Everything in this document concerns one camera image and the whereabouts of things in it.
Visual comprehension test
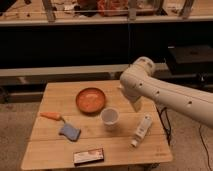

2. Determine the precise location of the white ceramic cup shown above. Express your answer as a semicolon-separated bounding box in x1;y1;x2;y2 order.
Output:
100;108;119;131

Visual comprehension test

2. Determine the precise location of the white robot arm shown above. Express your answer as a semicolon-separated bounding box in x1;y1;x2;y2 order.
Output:
120;57;213;129

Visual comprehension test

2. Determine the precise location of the orange round plate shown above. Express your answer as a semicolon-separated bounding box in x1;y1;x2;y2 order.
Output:
75;87;106;113

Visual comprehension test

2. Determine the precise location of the wooden folding table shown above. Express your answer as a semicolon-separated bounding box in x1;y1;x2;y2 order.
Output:
21;80;173;171

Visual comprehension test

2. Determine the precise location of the white tube bottle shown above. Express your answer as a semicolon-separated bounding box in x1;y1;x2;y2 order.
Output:
131;115;152;147

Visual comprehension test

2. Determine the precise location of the black box on right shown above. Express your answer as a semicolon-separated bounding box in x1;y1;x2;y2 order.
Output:
166;45;213;74

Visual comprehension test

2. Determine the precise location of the black cable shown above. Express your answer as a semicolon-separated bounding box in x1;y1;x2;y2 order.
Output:
197;123;213;171

